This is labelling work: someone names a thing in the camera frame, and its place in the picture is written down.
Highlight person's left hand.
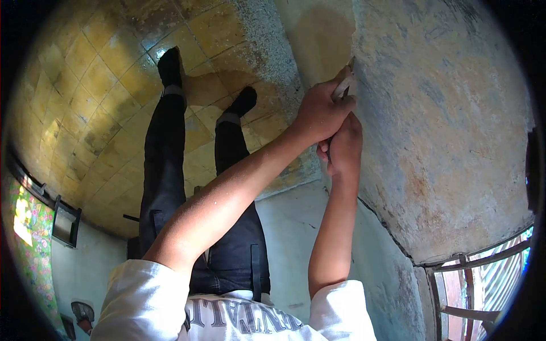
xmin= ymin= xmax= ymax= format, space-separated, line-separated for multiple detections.
xmin=293 ymin=65 xmax=357 ymax=146

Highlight person's left fingers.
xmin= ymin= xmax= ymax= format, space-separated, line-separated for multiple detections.
xmin=331 ymin=65 xmax=357 ymax=128

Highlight window with metal bars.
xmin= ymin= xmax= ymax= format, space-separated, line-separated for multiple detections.
xmin=427 ymin=225 xmax=535 ymax=341

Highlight person's legs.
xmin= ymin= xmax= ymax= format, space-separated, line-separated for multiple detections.
xmin=127 ymin=46 xmax=272 ymax=303

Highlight person's body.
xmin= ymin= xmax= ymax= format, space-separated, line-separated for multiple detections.
xmin=90 ymin=259 xmax=378 ymax=341

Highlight person's right hand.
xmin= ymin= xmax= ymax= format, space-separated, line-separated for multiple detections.
xmin=317 ymin=112 xmax=363 ymax=178

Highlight paint scraper with pale handle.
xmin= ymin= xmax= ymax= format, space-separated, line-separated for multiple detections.
xmin=326 ymin=55 xmax=356 ymax=150

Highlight floral curtain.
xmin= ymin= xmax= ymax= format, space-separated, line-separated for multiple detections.
xmin=3 ymin=175 xmax=65 ymax=337

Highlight dark framed wall mirror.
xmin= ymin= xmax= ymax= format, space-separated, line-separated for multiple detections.
xmin=51 ymin=195 xmax=82 ymax=249

